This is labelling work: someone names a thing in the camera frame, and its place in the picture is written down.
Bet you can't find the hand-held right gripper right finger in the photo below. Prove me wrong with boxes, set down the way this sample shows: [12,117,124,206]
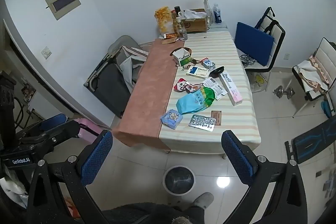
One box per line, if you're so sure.
[222,130,308,224]

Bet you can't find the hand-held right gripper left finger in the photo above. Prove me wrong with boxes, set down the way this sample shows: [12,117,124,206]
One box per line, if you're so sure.
[26,130,114,224]

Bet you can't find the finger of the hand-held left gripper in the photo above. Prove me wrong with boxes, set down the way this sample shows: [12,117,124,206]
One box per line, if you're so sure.
[25,113,68,135]
[20,120,81,152]

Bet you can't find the blue green plastic bag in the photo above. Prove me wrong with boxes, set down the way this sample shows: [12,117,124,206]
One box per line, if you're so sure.
[176,87,216,115]

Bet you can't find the pink white long box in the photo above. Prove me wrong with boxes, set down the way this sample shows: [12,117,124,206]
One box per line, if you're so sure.
[219,70,242,106]

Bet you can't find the beige cardboard box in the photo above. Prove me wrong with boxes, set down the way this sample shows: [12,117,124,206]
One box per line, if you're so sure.
[202,77,228,101]

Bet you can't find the white round trash bin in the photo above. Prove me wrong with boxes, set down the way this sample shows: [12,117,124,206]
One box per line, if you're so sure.
[163,165,196,197]

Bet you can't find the red and white box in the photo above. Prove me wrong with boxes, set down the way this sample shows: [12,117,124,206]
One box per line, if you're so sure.
[173,78,206,93]

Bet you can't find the white table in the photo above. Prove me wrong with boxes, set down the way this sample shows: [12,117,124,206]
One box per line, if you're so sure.
[113,22,263,161]

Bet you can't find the pink suitcase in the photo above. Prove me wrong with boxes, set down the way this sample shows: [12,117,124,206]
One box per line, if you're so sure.
[75,119,105,144]

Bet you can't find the brown card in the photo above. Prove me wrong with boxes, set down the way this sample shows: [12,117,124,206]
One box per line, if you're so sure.
[210,110,223,126]

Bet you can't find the silver blister pack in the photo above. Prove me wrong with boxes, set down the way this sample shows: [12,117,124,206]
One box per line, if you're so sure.
[188,114,216,132]

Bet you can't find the grey fuzzy slipper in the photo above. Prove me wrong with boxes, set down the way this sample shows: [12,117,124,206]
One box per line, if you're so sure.
[193,192,214,210]

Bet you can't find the black bin liner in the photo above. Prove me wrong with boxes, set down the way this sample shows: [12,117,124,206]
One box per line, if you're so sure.
[166,168,193,192]

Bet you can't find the dark folding cot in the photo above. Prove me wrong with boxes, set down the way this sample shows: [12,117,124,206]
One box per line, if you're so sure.
[83,57,137,120]

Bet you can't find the blue tissue packet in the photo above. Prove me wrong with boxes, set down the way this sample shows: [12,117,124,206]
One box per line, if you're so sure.
[160,109,183,129]

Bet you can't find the yellow smiley bag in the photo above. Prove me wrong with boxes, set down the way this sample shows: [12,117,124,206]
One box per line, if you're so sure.
[248,72,269,93]

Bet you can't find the metal dumbbell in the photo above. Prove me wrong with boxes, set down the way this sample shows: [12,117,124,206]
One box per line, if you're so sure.
[273,85,296,99]

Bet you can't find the brown table cloth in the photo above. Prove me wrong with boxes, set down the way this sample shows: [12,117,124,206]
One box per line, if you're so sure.
[112,39,185,150]

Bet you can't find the black glossy object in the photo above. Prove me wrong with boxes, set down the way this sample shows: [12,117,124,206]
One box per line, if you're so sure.
[210,66,225,77]

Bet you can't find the white grey cloth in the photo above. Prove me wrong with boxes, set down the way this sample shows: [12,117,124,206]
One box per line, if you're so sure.
[119,47,148,95]

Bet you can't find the blue white medicine box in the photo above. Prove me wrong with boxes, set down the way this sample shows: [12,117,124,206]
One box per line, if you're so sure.
[186,65,210,78]

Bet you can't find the striped tablecloth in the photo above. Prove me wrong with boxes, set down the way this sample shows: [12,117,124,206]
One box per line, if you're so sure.
[159,31,262,154]

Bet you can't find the small blue white carton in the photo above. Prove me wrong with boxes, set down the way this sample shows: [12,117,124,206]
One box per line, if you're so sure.
[201,57,216,70]

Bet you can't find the blue plastic object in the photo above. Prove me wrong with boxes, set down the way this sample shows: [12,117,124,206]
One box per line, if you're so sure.
[322,101,332,118]

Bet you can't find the grey folding chair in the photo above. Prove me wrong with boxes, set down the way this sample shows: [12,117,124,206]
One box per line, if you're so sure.
[108,35,143,67]

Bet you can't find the beige patterned cloth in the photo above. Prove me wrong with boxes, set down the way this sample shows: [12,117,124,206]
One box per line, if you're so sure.
[297,56,331,95]

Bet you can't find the white green open box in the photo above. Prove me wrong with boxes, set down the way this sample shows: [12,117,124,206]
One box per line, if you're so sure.
[172,47,192,67]

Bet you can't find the blue cushion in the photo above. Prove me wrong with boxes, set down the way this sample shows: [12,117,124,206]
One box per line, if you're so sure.
[234,22,275,67]

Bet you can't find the white black chair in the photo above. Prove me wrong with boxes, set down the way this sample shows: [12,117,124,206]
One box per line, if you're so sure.
[291,37,336,117]
[236,7,286,93]

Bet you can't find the clear bottle with white cap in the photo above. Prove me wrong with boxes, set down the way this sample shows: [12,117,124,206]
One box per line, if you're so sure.
[176,17,188,41]

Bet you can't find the blue label water bottle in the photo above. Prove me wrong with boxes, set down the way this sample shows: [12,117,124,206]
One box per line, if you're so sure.
[213,3,222,24]

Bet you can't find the orange snack bag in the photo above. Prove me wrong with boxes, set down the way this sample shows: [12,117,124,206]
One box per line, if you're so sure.
[154,5,176,34]

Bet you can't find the tall clear glass bottle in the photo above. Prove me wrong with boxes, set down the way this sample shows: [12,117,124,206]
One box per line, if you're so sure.
[203,0,213,25]

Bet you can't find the white plastic bag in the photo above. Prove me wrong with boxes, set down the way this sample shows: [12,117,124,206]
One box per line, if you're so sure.
[184,9,206,20]

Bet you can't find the wall electrical panel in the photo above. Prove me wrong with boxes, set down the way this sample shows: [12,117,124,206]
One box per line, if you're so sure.
[44,0,81,21]

